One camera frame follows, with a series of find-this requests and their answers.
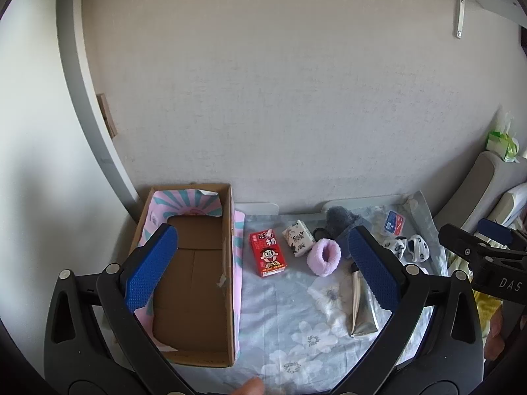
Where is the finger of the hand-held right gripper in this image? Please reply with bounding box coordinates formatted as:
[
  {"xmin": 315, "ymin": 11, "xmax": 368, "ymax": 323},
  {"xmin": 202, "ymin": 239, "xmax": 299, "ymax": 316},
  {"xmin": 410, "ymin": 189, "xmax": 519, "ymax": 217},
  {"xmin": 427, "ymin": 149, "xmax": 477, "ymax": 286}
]
[
  {"xmin": 437, "ymin": 223, "xmax": 501, "ymax": 270},
  {"xmin": 478, "ymin": 218, "xmax": 527, "ymax": 252}
]

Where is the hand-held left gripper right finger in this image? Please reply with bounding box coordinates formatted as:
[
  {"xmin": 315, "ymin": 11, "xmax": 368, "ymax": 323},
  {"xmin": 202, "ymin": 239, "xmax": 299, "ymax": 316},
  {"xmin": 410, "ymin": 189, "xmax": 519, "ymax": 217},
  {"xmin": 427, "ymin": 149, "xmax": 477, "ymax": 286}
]
[{"xmin": 329, "ymin": 225, "xmax": 484, "ymax": 395}]

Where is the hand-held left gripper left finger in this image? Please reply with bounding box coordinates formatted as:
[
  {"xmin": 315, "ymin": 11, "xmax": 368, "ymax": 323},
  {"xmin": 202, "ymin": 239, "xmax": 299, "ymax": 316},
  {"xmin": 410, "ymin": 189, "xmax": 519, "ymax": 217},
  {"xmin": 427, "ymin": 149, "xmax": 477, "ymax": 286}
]
[{"xmin": 44, "ymin": 223, "xmax": 194, "ymax": 395}]

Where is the white panda sock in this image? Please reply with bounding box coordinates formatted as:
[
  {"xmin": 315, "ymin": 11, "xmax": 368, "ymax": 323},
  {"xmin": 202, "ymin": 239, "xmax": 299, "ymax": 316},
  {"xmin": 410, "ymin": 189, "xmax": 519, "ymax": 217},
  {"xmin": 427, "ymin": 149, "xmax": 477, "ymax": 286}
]
[
  {"xmin": 405, "ymin": 234, "xmax": 431, "ymax": 264},
  {"xmin": 381, "ymin": 234, "xmax": 408, "ymax": 261}
]

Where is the brown cardboard box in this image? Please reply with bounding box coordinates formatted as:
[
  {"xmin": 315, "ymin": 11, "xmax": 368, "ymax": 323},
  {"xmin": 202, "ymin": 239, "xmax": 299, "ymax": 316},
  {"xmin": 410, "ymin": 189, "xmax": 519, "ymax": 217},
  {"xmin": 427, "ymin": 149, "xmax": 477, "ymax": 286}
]
[{"xmin": 125, "ymin": 183, "xmax": 243, "ymax": 369}]

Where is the white printed tissue pack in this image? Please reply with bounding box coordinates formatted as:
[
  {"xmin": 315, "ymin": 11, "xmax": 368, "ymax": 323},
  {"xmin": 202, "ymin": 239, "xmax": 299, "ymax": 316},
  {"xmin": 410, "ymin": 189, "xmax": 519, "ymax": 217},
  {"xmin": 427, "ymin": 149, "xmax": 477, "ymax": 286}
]
[{"xmin": 282, "ymin": 219, "xmax": 316, "ymax": 258}]

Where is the person's right hand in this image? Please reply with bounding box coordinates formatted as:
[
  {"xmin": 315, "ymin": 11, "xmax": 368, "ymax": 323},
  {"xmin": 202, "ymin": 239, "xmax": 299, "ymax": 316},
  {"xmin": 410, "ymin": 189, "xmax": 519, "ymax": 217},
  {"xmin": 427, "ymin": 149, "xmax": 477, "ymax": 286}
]
[{"xmin": 484, "ymin": 302, "xmax": 509, "ymax": 363}]

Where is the person's left hand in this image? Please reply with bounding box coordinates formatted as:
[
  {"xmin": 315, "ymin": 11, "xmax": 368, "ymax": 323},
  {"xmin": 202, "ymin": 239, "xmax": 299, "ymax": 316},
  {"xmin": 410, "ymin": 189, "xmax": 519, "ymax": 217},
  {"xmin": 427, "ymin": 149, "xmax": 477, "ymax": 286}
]
[{"xmin": 236, "ymin": 376, "xmax": 265, "ymax": 395}]

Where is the yellow floral blanket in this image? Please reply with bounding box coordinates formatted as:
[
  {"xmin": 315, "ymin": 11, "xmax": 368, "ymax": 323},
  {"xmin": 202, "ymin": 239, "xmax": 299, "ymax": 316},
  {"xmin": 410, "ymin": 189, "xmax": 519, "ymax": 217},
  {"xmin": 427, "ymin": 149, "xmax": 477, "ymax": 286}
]
[{"xmin": 448, "ymin": 254, "xmax": 504, "ymax": 338}]

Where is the white cushion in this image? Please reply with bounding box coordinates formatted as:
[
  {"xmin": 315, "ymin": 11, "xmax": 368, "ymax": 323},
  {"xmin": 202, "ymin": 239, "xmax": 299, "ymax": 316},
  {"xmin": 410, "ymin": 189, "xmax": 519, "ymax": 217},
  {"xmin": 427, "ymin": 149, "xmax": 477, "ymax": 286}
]
[{"xmin": 490, "ymin": 184, "xmax": 527, "ymax": 224}]

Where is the silver tube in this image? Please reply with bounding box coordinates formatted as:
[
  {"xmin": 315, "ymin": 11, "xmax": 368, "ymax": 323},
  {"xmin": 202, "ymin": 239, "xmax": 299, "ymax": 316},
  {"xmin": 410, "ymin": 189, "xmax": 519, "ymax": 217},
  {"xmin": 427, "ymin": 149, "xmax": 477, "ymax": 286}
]
[{"xmin": 350, "ymin": 269, "xmax": 379, "ymax": 338}]

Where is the grey chair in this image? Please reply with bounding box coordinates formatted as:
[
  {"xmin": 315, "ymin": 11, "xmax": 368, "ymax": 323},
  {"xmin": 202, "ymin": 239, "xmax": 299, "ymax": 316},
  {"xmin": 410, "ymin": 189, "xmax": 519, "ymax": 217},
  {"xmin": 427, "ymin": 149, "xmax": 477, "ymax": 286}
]
[{"xmin": 436, "ymin": 151, "xmax": 527, "ymax": 235}]

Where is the clear packet with blue label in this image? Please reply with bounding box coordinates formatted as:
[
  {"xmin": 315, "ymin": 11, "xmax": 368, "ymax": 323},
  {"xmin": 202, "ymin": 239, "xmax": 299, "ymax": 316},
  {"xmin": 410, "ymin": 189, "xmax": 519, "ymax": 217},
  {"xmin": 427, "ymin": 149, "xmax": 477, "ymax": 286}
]
[{"xmin": 373, "ymin": 210, "xmax": 412, "ymax": 239}]

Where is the grey fuzzy sock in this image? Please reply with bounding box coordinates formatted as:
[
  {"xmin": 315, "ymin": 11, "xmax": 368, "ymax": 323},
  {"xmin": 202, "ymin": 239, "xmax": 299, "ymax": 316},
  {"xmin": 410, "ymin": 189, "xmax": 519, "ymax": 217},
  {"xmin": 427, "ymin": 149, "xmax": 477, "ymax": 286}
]
[{"xmin": 326, "ymin": 206, "xmax": 365, "ymax": 241}]

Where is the pink striped paper lining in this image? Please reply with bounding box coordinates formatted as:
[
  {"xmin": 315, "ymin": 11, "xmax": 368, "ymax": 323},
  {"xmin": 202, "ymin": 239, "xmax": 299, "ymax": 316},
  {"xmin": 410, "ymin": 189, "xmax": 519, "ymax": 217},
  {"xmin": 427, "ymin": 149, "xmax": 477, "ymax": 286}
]
[{"xmin": 138, "ymin": 187, "xmax": 248, "ymax": 352}]

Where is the green tissue pack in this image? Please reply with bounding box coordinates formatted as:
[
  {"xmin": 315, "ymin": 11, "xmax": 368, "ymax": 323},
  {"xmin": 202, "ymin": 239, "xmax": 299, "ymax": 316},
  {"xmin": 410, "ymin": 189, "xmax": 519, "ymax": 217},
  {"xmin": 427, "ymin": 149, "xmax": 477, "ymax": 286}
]
[{"xmin": 486, "ymin": 109, "xmax": 520, "ymax": 163}]

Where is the pale blue floral cloth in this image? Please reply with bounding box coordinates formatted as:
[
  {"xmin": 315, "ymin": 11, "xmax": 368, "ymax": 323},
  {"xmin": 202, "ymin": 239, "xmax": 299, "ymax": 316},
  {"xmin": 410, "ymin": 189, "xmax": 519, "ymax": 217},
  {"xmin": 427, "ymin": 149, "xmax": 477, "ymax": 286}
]
[{"xmin": 177, "ymin": 191, "xmax": 449, "ymax": 395}]

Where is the red milk carton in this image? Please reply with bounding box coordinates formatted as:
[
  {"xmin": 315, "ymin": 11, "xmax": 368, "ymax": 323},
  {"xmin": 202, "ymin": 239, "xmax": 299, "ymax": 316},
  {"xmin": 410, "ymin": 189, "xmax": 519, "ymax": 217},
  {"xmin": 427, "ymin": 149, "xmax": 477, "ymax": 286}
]
[{"xmin": 249, "ymin": 230, "xmax": 288, "ymax": 279}]

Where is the small wooden wall block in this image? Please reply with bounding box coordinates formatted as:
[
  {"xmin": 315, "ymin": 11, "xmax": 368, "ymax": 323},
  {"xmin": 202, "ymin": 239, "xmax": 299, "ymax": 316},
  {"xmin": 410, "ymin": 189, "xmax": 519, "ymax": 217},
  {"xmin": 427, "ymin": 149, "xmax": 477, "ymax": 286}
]
[{"xmin": 96, "ymin": 94, "xmax": 118, "ymax": 138}]

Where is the grey curved frame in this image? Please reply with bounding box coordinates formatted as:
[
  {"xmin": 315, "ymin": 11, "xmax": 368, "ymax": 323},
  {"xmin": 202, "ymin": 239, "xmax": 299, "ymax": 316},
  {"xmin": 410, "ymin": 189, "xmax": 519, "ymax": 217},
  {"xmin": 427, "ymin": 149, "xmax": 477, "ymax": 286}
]
[{"xmin": 55, "ymin": 0, "xmax": 143, "ymax": 220}]

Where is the white shelf bracket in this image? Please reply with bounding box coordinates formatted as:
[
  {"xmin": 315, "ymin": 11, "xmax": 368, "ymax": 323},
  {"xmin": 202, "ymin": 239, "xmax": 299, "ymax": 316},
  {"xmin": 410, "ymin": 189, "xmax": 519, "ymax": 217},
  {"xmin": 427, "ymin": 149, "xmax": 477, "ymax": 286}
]
[{"xmin": 455, "ymin": 0, "xmax": 525, "ymax": 38}]

